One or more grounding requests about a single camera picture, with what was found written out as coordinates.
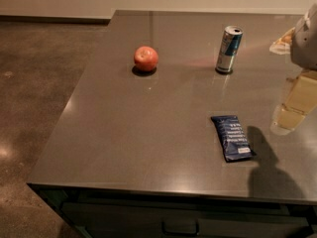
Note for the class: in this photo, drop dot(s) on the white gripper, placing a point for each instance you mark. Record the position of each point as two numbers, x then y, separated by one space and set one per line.
305 45

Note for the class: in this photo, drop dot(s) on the blue rxbar wrapper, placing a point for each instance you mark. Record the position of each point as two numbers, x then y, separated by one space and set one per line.
232 138

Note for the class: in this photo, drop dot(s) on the blue silver drink can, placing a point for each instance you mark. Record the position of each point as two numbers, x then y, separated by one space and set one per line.
229 47

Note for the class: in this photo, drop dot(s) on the red apple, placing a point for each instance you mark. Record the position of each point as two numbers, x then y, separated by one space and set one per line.
146 58

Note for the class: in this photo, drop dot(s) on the dark cabinet drawer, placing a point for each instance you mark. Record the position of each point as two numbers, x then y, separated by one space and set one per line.
183 217

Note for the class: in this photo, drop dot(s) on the black drawer handle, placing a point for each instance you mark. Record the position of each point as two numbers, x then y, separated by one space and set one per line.
180 227

